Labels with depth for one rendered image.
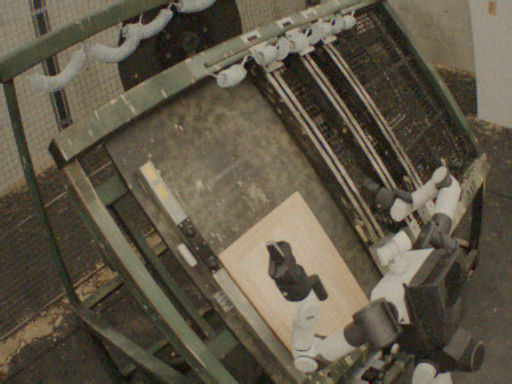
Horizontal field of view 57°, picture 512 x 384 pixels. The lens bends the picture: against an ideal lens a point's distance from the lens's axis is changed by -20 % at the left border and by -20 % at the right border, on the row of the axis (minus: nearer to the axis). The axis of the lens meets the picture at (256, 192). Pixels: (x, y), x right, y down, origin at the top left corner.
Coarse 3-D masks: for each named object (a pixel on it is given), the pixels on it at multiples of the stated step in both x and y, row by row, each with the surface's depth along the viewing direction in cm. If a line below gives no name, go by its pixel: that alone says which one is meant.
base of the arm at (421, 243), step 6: (432, 222) 179; (426, 228) 181; (432, 228) 177; (420, 234) 183; (426, 234) 178; (432, 234) 176; (420, 240) 180; (426, 240) 176; (456, 240) 179; (414, 246) 182; (420, 246) 177; (426, 246) 175; (456, 246) 177
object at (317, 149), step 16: (256, 32) 218; (256, 48) 215; (288, 48) 208; (256, 64) 218; (272, 64) 216; (256, 80) 223; (272, 80) 219; (272, 96) 222; (288, 96) 222; (288, 112) 221; (304, 112) 222; (304, 128) 220; (304, 144) 224; (320, 144) 224; (320, 160) 223; (336, 160) 224; (336, 176) 222; (336, 192) 226; (352, 192) 225; (352, 208) 224; (368, 224) 224; (368, 240) 227; (384, 272) 229
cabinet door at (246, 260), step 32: (256, 224) 202; (288, 224) 210; (224, 256) 191; (256, 256) 198; (320, 256) 213; (256, 288) 194; (352, 288) 217; (288, 320) 197; (320, 320) 205; (352, 320) 213; (288, 352) 195
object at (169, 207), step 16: (144, 176) 182; (160, 176) 184; (160, 208) 185; (176, 208) 184; (176, 224) 183; (208, 272) 185; (224, 272) 187; (224, 288) 185; (240, 304) 186; (256, 320) 188; (256, 336) 188; (272, 336) 189; (272, 352) 187; (288, 368) 188
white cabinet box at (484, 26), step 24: (480, 0) 453; (504, 0) 431; (480, 24) 469; (504, 24) 447; (480, 48) 486; (504, 48) 462; (480, 72) 502; (504, 72) 478; (480, 96) 518; (504, 96) 493; (504, 120) 508
